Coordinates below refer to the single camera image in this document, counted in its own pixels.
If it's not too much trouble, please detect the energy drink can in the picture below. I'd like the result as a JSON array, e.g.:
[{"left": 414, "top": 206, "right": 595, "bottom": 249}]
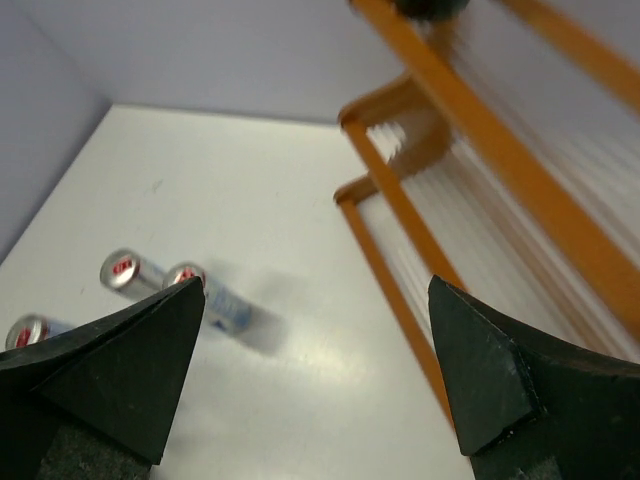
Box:
[
  {"left": 5, "top": 314, "right": 73, "bottom": 350},
  {"left": 163, "top": 262, "right": 252, "bottom": 334},
  {"left": 99, "top": 248, "right": 166, "bottom": 302}
]

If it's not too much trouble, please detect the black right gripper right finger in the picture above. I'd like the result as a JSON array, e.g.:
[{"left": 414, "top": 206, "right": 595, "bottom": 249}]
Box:
[{"left": 428, "top": 276, "right": 639, "bottom": 479}]

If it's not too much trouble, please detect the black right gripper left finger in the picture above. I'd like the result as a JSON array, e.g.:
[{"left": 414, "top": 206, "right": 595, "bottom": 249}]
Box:
[{"left": 1, "top": 277, "right": 205, "bottom": 479}]

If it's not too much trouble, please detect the cola glass bottle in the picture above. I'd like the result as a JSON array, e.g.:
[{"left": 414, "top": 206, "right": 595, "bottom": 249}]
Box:
[{"left": 394, "top": 0, "right": 469, "bottom": 22}]

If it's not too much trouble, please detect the orange wooden two-tier shelf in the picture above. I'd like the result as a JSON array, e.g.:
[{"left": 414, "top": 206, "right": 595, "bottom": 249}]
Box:
[{"left": 334, "top": 1, "right": 639, "bottom": 407}]

